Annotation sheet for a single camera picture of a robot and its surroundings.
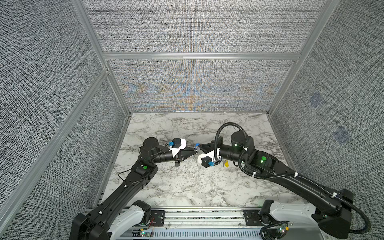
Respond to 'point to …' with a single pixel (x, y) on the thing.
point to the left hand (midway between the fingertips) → (195, 151)
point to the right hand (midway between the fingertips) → (200, 139)
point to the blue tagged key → (197, 144)
